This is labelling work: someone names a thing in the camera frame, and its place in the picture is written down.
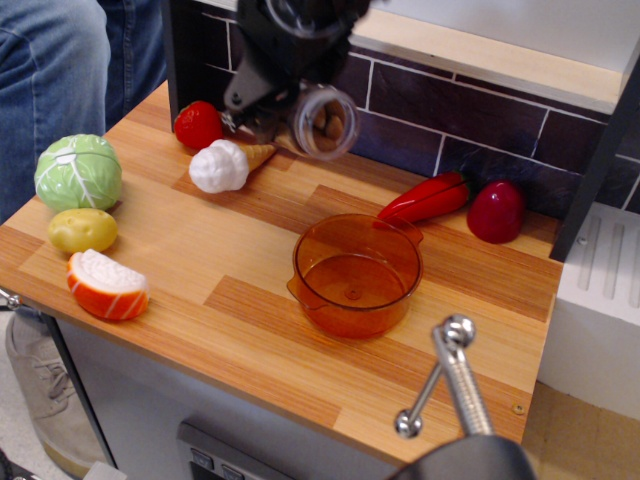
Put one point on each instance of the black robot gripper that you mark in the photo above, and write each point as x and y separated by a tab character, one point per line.
284	44

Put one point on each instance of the clear jar of almonds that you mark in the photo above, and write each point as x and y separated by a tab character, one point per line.
324	123

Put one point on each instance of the orange transparent plastic pot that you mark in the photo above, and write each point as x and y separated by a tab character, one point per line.
354	274

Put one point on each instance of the light wooden shelf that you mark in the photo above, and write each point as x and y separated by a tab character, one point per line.
575	52

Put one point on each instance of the red toy strawberry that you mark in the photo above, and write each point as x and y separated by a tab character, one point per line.
198	125

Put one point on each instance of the white toy ice cream cone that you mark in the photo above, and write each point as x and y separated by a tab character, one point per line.
225	166

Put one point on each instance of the red toy chili pepper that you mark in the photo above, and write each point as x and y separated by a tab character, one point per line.
436	196

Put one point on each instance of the person in blue jeans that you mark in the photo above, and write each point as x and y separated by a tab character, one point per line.
70	67

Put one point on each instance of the green toy cabbage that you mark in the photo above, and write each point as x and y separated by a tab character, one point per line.
79	171

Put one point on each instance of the dark red toy pepper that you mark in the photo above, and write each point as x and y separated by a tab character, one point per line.
497	213

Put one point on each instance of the yellow toy potato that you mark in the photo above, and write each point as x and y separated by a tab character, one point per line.
78	230

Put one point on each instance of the orange and white toy slice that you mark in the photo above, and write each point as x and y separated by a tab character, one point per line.
105	288

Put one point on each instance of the small silver knob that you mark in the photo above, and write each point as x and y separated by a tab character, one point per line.
12	301

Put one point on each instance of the grey control panel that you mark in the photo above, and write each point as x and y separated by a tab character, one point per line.
206	457

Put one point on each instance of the white toy sink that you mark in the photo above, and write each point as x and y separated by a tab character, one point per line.
592	347

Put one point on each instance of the grey sneaker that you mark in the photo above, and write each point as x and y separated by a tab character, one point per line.
58	417

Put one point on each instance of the dark grey vertical post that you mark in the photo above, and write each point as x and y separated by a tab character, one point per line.
601	160

